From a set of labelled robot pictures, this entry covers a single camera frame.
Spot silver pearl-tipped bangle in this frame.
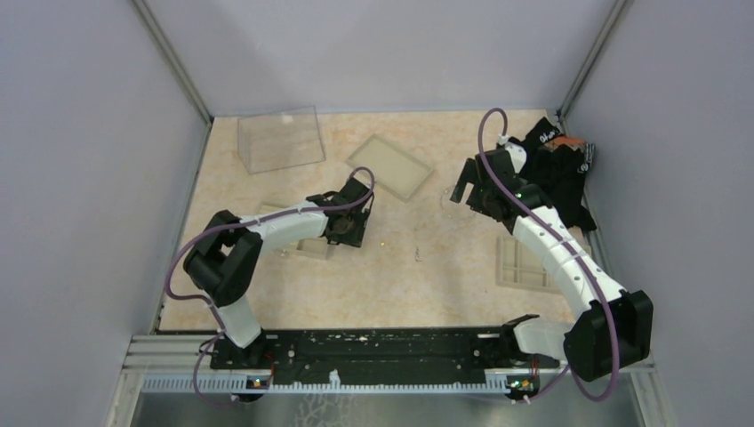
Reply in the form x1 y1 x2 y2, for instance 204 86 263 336
439 186 476 221

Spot clear acrylic box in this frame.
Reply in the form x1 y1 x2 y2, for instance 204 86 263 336
237 105 326 174

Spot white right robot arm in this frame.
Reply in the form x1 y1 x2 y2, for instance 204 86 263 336
450 143 654 382

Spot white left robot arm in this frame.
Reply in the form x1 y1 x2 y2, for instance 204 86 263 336
163 175 464 368

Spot shallow beige open tray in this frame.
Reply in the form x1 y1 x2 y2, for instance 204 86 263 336
346 133 434 202

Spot black cloth pile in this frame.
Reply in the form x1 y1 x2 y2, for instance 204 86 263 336
509 117 597 232

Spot beige compartment tray right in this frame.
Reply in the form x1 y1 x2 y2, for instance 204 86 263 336
495 235 562 294

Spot beige ring-slot tray left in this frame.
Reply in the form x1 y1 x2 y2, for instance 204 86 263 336
256 202 331 261

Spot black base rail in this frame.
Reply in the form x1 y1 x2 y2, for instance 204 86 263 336
209 326 561 387

